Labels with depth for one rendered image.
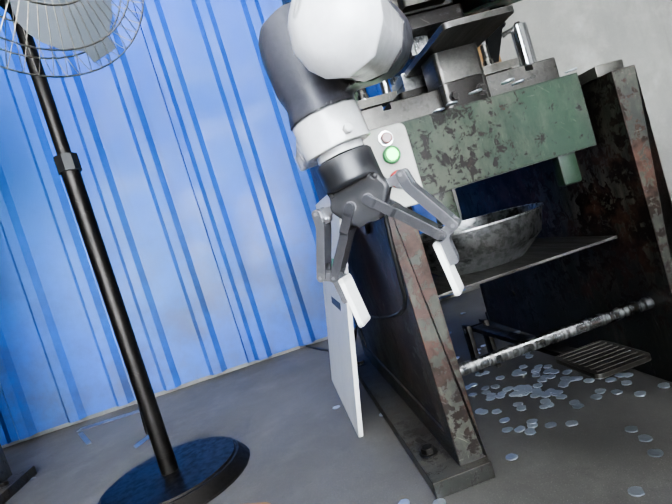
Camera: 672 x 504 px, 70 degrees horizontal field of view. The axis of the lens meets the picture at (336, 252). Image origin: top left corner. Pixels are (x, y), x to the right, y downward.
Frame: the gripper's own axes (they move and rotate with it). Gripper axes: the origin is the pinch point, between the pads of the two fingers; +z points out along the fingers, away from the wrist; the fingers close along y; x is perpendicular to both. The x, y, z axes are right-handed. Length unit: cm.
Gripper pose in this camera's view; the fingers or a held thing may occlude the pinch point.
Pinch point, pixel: (406, 300)
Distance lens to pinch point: 63.2
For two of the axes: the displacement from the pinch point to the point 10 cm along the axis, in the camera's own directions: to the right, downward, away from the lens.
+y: 8.3, -3.5, -4.4
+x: 3.8, -2.3, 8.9
